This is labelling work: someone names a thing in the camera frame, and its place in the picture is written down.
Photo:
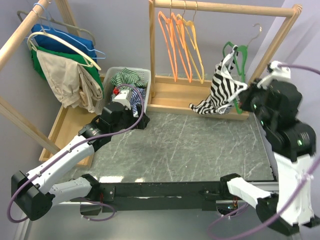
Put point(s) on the yellow hanger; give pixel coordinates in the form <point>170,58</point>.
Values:
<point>190,30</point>

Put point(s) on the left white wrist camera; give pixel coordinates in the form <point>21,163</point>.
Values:
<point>123,97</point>

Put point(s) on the white perforated plastic basket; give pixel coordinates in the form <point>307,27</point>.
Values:
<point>144,74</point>

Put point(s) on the left wooden clothes rack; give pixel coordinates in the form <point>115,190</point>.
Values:
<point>28,102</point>

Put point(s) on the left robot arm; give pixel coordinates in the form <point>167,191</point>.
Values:
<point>37,191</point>

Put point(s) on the blue white striped tank top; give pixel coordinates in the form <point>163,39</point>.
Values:
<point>135,99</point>

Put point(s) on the wooden clothes rack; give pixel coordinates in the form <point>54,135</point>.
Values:
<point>28,102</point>
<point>172,97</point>

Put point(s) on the black white zebra garment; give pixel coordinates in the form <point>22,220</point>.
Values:
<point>224,89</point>

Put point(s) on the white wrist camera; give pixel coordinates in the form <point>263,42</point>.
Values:
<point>276,72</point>
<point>123,97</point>

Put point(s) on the beige cloth garment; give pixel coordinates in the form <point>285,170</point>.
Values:
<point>72,84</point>

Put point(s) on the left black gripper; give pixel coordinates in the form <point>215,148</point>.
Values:
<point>133,120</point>

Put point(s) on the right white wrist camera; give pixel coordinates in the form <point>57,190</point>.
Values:
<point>276,72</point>

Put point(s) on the right wooden clothes rack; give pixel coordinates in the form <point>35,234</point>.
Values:
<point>172,97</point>

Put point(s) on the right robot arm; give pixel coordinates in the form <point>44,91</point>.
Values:
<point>294,147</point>

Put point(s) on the light blue wire hanger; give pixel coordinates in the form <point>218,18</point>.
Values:
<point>84,45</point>

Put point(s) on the orange plastic hanger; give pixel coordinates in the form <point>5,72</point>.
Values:
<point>167,28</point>

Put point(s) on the grey hanger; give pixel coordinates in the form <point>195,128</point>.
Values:
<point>68,26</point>

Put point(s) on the green white striped tank top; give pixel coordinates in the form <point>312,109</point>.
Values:
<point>126,76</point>

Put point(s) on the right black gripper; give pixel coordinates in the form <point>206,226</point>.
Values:
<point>246,95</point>

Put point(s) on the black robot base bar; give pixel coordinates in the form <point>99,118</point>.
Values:
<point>139,196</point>

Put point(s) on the aluminium rail frame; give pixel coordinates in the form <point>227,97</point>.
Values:
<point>23,224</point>

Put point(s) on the green garment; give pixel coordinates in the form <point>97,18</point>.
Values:
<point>76,57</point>

